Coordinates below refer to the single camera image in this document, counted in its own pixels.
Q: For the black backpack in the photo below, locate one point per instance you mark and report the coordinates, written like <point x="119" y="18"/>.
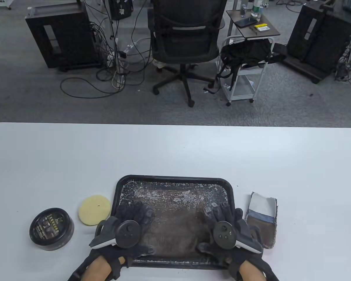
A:
<point x="245" y="52"/>

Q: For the person's right forearm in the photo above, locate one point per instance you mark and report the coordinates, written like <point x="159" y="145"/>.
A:
<point x="250" y="272"/>

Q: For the yellow box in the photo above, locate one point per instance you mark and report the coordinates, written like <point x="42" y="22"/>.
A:
<point x="262" y="27"/>

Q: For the black plastic tray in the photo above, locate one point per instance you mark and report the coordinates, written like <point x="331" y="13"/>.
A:
<point x="175" y="183"/>

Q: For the white desk leg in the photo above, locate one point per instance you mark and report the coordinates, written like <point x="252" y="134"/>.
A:
<point x="112" y="29"/>

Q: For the black tablet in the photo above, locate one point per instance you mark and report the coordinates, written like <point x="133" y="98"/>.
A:
<point x="245" y="22"/>

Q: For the black white controller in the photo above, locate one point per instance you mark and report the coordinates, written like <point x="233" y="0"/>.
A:
<point x="223" y="234"/>
<point x="127" y="234"/>

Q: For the black office chair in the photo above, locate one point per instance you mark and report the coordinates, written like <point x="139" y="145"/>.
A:
<point x="184" y="44"/>

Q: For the yellow round sponge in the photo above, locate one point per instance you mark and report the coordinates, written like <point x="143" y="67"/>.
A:
<point x="93" y="209"/>

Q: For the black computer tower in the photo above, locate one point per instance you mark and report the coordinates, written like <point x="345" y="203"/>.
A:
<point x="318" y="44"/>
<point x="67" y="38"/>

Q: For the white power strip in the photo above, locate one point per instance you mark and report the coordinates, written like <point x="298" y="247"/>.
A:
<point x="118" y="80"/>
<point x="130" y="47"/>

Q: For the left black white controller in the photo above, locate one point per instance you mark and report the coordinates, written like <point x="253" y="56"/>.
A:
<point x="127" y="234"/>

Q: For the person's right hand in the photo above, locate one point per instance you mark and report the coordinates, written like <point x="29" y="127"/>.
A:
<point x="222" y="210"/>

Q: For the black leather care cream tin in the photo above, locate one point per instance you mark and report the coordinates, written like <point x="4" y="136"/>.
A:
<point x="51" y="228"/>

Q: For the white trolley base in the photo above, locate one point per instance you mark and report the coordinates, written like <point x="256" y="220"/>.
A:
<point x="1" y="3"/>

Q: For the brown leather bag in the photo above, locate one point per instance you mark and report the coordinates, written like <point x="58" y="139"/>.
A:
<point x="175" y="222"/>

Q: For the white rolling cart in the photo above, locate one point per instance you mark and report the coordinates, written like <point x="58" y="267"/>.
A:
<point x="242" y="87"/>

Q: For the small brown side table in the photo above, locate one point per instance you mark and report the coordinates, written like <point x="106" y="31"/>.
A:
<point x="266" y="33"/>

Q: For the green label bottle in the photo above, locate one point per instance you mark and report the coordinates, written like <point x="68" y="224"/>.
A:
<point x="256" y="11"/>

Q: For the person's left hand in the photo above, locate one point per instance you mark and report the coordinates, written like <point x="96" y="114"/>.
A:
<point x="140" y="210"/>

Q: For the black hanging bag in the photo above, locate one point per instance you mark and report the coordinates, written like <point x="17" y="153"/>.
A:
<point x="121" y="10"/>

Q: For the right black white controller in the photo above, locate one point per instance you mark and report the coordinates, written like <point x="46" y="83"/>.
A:
<point x="223" y="234"/>

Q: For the grey polishing cloth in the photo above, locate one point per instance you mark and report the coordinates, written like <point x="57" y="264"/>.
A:
<point x="261" y="225"/>

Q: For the person's left forearm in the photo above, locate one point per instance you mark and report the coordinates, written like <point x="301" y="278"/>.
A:
<point x="98" y="269"/>

